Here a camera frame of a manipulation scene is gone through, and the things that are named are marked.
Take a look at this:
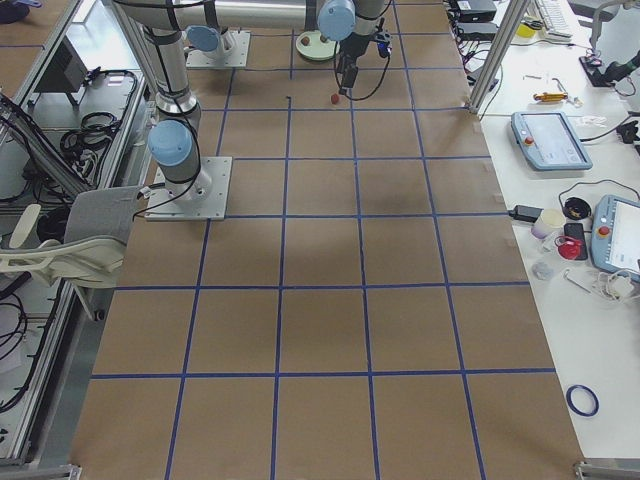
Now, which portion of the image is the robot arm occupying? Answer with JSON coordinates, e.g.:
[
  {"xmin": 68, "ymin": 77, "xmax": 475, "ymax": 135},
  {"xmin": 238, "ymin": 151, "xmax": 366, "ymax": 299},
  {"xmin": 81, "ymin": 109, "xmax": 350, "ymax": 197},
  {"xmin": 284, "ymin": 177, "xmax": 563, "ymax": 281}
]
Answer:
[
  {"xmin": 175, "ymin": 1, "xmax": 391, "ymax": 99},
  {"xmin": 117, "ymin": 1, "xmax": 318, "ymax": 207}
]

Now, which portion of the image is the far teach pendant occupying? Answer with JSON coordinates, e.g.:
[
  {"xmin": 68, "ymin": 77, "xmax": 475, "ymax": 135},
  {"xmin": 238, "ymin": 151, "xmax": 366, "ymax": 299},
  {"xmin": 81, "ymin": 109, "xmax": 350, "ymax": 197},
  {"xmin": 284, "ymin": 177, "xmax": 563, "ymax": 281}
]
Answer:
[{"xmin": 510, "ymin": 111, "xmax": 593, "ymax": 171}]

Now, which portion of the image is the black smartphone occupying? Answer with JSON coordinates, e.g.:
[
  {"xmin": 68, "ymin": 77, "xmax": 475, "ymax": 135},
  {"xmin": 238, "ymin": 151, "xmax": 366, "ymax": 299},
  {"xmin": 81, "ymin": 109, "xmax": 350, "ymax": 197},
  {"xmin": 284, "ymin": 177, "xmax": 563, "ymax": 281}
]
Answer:
[{"xmin": 560, "ymin": 222, "xmax": 588, "ymax": 261}]

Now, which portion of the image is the teach pendant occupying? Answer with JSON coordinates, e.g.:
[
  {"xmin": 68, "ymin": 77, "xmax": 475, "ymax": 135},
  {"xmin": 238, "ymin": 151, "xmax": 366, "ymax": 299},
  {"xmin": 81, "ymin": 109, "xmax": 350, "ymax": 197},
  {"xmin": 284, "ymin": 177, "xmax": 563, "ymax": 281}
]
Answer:
[
  {"xmin": 590, "ymin": 195, "xmax": 639, "ymax": 283},
  {"xmin": 510, "ymin": 111, "xmax": 593, "ymax": 171}
]

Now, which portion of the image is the red round object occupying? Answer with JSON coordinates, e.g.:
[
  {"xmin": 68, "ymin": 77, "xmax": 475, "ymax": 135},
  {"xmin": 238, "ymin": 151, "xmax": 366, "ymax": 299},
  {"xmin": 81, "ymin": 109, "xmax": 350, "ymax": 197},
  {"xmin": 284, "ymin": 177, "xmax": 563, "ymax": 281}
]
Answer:
[{"xmin": 555, "ymin": 236, "xmax": 583, "ymax": 260}]

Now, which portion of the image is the blue tape roll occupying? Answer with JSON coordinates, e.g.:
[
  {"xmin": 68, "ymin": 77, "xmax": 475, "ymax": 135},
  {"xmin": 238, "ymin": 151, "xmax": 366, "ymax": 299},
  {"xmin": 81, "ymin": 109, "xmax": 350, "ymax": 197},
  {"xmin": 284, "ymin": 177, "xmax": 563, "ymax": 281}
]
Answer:
[{"xmin": 565, "ymin": 384, "xmax": 600, "ymax": 418}]

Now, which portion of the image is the aluminium frame post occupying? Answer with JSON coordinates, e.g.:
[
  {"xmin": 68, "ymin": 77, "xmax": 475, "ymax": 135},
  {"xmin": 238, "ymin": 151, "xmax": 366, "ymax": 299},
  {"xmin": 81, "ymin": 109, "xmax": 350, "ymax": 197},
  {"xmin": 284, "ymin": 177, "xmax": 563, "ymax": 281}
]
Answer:
[{"xmin": 468, "ymin": 0, "xmax": 529, "ymax": 113}]

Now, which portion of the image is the black power adapter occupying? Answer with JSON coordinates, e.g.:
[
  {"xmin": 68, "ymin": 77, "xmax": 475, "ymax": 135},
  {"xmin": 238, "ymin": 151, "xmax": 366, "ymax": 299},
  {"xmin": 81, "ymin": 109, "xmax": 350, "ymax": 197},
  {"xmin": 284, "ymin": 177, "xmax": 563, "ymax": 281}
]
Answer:
[{"xmin": 508, "ymin": 205, "xmax": 542, "ymax": 223}]

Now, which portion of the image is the light green plate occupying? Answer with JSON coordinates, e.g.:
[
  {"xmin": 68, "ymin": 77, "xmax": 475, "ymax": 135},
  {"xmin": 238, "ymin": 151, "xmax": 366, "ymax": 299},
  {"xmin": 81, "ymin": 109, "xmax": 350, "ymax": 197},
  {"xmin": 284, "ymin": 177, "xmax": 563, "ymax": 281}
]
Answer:
[{"xmin": 295, "ymin": 30, "xmax": 339, "ymax": 62}]

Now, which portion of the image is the grey office chair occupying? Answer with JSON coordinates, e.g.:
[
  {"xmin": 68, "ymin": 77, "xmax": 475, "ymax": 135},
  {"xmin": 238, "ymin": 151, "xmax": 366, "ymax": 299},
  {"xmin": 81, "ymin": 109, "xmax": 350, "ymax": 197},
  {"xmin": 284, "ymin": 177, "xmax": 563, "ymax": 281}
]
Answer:
[{"xmin": 1, "ymin": 185, "xmax": 142, "ymax": 320}]

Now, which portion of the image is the gold cylinder tool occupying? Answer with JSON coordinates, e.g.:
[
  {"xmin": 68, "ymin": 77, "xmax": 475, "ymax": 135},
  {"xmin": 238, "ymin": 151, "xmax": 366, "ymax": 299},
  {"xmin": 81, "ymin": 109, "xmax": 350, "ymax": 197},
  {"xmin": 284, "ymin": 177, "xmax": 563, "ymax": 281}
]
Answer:
[{"xmin": 533, "ymin": 92, "xmax": 568, "ymax": 103}]

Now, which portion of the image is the near teach pendant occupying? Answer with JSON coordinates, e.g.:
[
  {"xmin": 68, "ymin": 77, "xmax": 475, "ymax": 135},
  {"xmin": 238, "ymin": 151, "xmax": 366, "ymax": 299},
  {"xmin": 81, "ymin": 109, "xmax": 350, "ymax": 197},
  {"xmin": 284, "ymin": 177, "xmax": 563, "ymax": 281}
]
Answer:
[{"xmin": 590, "ymin": 195, "xmax": 639, "ymax": 283}]

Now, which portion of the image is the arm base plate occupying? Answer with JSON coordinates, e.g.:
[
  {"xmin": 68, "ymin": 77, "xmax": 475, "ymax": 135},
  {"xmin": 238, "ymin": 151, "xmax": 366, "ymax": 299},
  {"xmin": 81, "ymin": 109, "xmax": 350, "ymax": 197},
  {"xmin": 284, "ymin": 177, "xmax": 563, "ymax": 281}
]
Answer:
[
  {"xmin": 143, "ymin": 157, "xmax": 232, "ymax": 221},
  {"xmin": 186, "ymin": 26, "xmax": 251, "ymax": 70}
]

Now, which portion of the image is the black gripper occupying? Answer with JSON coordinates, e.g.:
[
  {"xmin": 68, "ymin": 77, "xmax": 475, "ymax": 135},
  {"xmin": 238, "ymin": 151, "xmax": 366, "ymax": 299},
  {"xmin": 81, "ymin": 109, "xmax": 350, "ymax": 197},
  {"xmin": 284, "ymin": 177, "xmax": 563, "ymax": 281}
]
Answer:
[{"xmin": 337, "ymin": 33, "xmax": 371, "ymax": 94}]

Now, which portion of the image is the white paper cup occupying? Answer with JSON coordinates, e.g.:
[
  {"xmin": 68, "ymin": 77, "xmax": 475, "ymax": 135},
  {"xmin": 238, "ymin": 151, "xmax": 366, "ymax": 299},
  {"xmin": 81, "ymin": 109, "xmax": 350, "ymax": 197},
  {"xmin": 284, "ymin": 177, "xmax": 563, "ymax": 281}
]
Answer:
[{"xmin": 531, "ymin": 208, "xmax": 566, "ymax": 240}]

